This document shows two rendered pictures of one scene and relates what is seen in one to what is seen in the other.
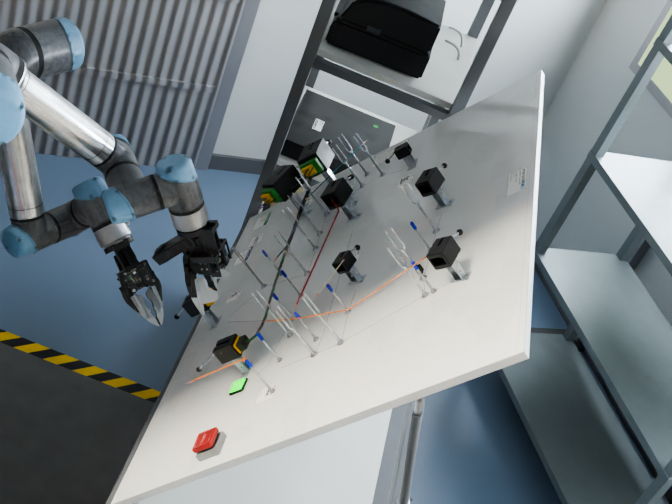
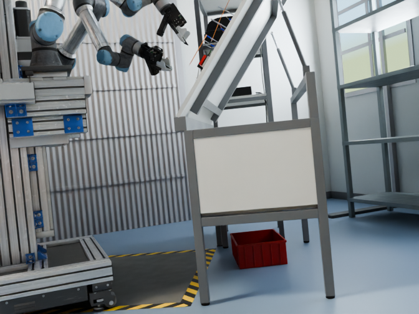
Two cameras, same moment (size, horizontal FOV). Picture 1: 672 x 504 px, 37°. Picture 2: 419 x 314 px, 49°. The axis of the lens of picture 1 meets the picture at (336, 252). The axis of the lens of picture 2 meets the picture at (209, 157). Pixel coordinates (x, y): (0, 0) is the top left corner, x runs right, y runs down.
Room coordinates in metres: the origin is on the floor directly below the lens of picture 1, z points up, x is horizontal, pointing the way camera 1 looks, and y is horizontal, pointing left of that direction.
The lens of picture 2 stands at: (-0.67, -0.25, 0.71)
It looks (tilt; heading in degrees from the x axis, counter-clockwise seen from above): 1 degrees down; 10
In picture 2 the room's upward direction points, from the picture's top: 5 degrees counter-clockwise
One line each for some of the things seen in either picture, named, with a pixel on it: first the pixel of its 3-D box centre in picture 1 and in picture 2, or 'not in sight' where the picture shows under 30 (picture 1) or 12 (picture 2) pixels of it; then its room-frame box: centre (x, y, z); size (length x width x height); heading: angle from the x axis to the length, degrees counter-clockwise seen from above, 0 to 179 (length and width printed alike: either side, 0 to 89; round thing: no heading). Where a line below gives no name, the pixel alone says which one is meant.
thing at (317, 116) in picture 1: (338, 138); (230, 95); (2.82, 0.14, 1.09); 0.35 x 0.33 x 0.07; 3
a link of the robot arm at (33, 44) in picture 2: not in sight; (43, 35); (1.41, 0.86, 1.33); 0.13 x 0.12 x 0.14; 39
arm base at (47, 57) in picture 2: not in sight; (45, 60); (1.41, 0.86, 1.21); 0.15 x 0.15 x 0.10
